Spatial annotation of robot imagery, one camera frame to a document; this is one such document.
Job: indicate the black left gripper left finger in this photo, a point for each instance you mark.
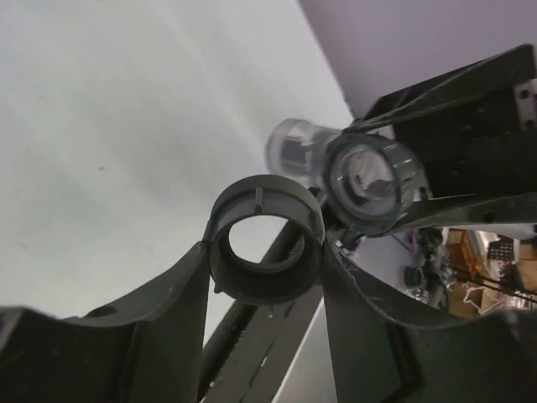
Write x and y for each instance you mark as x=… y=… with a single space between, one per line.
x=143 y=347

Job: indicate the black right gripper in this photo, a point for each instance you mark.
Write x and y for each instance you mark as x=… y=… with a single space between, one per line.
x=474 y=131

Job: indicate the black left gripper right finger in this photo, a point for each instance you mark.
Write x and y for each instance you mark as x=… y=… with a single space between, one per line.
x=387 y=347

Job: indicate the clear elbow fitting with grey nut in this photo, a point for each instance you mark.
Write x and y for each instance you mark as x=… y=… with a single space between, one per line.
x=369 y=180

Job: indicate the dark grey threaded ring nut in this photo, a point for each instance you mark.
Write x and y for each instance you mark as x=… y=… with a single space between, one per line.
x=265 y=236

